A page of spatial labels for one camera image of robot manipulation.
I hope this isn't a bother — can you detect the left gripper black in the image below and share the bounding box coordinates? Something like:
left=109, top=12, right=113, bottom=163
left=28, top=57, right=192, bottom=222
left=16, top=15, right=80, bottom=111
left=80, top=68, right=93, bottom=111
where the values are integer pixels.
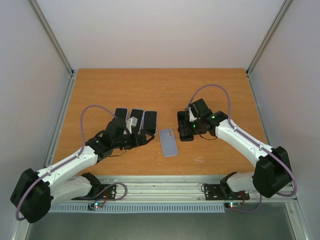
left=113, top=129, right=155, bottom=150

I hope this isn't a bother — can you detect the black phone case top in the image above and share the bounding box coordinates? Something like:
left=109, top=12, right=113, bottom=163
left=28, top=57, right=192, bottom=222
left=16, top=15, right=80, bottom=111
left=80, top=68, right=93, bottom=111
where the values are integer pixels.
left=142, top=111, right=158, bottom=134

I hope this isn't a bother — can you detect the black phone case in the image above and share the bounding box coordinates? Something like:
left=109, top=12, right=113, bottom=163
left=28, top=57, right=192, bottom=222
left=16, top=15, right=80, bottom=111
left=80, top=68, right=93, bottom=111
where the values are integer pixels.
left=177, top=111, right=194, bottom=142
left=142, top=111, right=158, bottom=134

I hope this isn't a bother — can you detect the light blue phone case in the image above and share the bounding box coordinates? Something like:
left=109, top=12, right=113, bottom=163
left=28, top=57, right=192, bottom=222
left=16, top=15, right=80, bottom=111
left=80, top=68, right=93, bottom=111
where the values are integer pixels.
left=128, top=108, right=145, bottom=132

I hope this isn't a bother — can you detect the black phone white edge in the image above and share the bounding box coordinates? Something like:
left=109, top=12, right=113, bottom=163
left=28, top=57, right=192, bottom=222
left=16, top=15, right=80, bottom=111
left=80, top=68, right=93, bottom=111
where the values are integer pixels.
left=129, top=108, right=144, bottom=131

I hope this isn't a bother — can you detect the lavender phone case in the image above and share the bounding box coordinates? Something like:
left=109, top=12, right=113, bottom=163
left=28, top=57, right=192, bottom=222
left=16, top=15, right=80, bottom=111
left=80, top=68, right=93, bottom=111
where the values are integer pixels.
left=113, top=107, right=130, bottom=121

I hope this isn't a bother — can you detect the black phone green edge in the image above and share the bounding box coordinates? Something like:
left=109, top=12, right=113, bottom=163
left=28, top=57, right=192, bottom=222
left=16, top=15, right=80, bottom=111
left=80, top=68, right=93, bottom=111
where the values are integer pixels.
left=114, top=108, right=128, bottom=120

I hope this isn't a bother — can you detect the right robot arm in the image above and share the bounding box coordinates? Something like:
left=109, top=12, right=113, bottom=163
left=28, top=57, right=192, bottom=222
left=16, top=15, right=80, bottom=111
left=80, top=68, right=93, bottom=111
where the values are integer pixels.
left=177, top=98, right=292, bottom=199

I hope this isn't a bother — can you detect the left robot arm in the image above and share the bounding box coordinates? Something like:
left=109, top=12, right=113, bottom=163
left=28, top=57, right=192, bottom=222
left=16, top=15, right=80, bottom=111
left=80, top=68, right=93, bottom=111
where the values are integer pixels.
left=10, top=117, right=155, bottom=223

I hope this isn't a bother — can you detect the left controller board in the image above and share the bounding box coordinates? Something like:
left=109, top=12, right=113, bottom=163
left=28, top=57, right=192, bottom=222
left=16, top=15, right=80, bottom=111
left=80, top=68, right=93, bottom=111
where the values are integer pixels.
left=87, top=202, right=104, bottom=211

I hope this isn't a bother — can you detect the controller board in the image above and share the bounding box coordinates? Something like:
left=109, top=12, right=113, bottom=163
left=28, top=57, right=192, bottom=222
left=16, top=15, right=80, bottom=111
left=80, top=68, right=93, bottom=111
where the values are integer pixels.
left=87, top=202, right=104, bottom=211
left=224, top=201, right=244, bottom=209

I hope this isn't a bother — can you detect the right controller board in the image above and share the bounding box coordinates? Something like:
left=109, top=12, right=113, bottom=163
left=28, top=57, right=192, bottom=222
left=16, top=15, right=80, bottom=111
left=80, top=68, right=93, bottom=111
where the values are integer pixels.
left=224, top=201, right=244, bottom=209

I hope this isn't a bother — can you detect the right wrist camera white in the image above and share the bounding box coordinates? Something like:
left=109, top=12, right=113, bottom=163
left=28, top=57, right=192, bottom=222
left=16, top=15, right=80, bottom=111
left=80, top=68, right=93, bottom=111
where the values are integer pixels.
left=185, top=106, right=197, bottom=123

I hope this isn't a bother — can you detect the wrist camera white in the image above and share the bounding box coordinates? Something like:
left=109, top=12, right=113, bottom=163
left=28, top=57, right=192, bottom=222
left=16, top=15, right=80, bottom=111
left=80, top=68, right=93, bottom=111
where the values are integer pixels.
left=124, top=116, right=138, bottom=134
left=185, top=106, right=197, bottom=123

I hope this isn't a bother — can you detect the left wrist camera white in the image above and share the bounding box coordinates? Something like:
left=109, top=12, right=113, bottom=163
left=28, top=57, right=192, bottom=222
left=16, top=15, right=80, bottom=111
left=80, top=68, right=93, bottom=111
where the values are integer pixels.
left=124, top=116, right=138, bottom=134

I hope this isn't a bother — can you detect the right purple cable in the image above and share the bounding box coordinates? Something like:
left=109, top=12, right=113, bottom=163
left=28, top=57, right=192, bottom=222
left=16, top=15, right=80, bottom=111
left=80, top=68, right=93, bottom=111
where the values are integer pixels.
left=188, top=84, right=298, bottom=213

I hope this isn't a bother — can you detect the purple cable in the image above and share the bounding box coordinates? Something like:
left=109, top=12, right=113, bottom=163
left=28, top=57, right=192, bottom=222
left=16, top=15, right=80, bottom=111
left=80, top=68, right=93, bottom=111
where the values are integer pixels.
left=188, top=84, right=298, bottom=213
left=15, top=105, right=118, bottom=222

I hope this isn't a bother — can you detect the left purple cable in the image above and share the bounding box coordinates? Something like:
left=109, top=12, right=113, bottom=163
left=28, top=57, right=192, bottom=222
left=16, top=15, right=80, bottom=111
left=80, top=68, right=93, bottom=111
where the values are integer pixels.
left=15, top=105, right=118, bottom=222

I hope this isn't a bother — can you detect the aluminium rail frame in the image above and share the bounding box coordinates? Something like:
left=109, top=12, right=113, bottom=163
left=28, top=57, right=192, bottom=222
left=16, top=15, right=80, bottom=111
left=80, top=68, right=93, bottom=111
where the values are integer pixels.
left=52, top=175, right=297, bottom=206

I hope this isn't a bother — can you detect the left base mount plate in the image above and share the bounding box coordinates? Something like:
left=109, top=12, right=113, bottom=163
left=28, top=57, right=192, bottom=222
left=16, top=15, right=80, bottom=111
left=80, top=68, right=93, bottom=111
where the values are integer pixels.
left=96, top=184, right=117, bottom=200

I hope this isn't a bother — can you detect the base mount plate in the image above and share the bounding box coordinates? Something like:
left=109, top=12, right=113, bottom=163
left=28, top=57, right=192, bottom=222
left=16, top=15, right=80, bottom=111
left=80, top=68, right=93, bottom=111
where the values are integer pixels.
left=200, top=183, right=250, bottom=201
left=96, top=184, right=117, bottom=200

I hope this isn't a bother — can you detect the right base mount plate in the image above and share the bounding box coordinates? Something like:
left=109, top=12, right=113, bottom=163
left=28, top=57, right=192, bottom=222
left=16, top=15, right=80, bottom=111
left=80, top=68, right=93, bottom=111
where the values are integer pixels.
left=200, top=183, right=250, bottom=201

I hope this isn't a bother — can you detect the grey slotted cable duct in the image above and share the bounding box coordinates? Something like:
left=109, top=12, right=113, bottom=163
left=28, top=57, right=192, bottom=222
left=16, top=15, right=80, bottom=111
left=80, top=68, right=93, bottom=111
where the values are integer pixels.
left=50, top=202, right=225, bottom=214

